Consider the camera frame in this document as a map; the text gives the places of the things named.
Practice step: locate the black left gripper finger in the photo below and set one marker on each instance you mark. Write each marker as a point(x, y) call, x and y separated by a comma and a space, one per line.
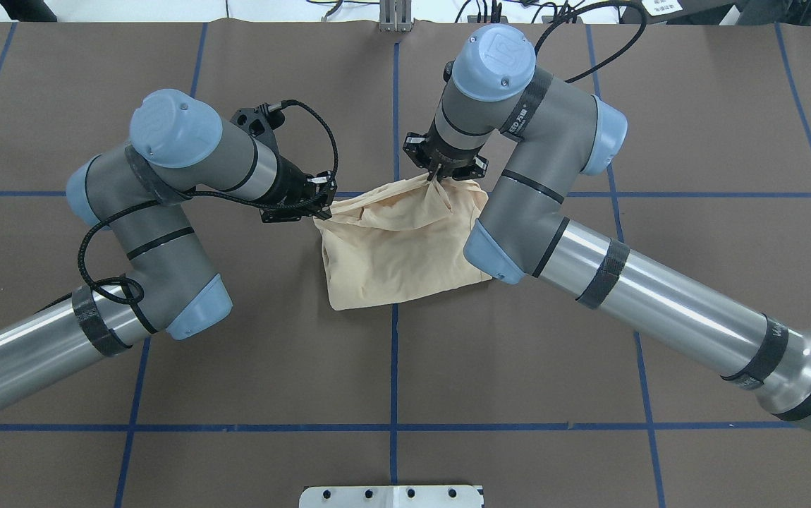
point(320, 191)

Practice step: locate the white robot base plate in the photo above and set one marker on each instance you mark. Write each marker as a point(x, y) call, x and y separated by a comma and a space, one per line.
point(393, 496)

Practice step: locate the grey aluminium frame post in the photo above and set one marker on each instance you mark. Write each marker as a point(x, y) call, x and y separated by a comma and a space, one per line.
point(395, 16)

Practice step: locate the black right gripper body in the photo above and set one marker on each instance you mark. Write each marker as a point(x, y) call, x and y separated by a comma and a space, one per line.
point(448, 157)

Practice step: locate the beige long-sleeve printed shirt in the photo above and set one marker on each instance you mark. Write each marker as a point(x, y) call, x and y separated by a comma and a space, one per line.
point(400, 242)

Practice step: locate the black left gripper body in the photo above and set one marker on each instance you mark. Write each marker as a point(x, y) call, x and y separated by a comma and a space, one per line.
point(292, 184)

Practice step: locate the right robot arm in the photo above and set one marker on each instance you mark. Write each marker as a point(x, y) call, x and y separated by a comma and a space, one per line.
point(668, 282)

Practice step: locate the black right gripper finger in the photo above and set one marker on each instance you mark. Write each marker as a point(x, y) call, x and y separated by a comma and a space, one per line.
point(434, 174)

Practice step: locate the black device with label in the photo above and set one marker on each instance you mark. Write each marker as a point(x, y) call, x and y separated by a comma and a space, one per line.
point(712, 12)

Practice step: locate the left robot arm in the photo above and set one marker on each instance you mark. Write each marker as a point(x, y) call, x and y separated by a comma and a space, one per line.
point(143, 267)

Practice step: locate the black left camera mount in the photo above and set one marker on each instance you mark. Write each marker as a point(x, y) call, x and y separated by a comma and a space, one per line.
point(260, 123)

